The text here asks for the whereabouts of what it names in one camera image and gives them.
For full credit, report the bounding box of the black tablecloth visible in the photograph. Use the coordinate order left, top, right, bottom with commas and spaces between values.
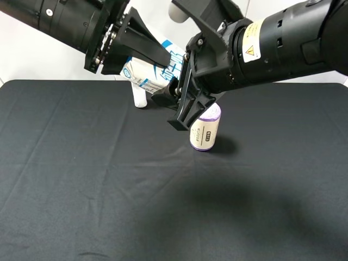
1, 80, 347, 260

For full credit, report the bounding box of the white bottle black cap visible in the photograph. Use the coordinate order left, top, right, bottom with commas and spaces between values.
131, 83, 147, 109

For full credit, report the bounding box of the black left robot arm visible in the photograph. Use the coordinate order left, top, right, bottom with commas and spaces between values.
1, 0, 171, 75

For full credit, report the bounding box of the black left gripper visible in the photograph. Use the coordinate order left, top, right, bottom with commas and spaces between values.
84, 1, 171, 73

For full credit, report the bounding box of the purple trash bag roll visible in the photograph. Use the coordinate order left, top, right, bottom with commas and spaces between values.
190, 103, 221, 151

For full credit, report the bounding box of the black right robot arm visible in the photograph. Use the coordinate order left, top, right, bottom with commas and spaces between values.
152, 1, 347, 131

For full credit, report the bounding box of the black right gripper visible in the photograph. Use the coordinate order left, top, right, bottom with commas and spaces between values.
151, 1, 245, 131

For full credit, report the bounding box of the white blue milk carton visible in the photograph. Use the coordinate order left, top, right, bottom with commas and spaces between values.
120, 38, 185, 94

